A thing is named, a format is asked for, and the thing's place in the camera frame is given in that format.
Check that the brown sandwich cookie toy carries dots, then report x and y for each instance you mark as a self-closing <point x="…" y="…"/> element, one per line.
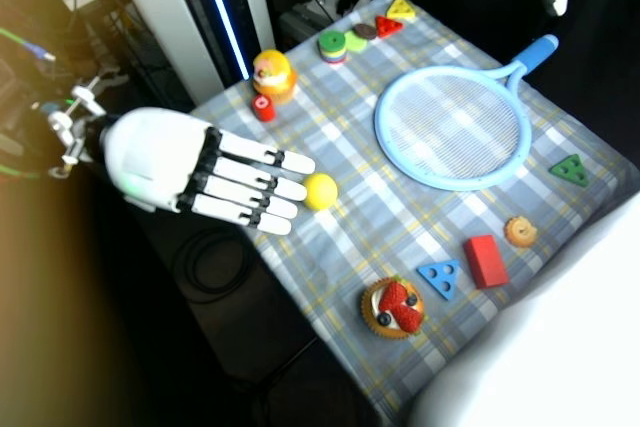
<point x="365" y="31"/>

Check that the green triangle block with holes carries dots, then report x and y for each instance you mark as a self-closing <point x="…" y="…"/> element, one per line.
<point x="570" y="170"/>

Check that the tan round toy biscuit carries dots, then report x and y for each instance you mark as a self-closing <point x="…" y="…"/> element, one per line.
<point x="520" y="232"/>

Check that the red rectangular block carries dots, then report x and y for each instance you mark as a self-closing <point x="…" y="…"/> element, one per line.
<point x="486" y="262"/>

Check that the white pillar with blue light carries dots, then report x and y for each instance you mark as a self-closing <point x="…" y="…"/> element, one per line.
<point x="165" y="12"/>

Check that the grey power strip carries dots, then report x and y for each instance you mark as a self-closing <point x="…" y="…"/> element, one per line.
<point x="300" y="24"/>

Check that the yellow triangle block with holes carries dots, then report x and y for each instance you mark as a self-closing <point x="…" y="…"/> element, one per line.
<point x="401" y="9"/>

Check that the light blue toy racket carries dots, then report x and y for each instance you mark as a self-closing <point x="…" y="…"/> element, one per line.
<point x="385" y="127"/>

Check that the red triangle block with holes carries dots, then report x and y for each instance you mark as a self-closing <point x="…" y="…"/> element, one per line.
<point x="387" y="28"/>

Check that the blue plaid table cloth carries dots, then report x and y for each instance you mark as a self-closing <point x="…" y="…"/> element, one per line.
<point x="400" y="227"/>

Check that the strawberry toy cupcake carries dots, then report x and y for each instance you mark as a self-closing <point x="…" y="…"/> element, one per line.
<point x="392" y="307"/>

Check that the white blurred robot body shell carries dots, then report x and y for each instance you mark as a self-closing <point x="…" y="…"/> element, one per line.
<point x="550" y="347"/>

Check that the light green cookie toy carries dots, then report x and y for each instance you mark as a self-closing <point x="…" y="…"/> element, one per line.
<point x="354" y="43"/>

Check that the yellow foam ball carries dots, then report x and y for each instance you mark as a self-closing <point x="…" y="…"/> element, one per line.
<point x="321" y="192"/>

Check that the blue triangle block with holes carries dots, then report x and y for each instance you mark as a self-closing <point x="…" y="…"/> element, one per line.
<point x="445" y="287"/>

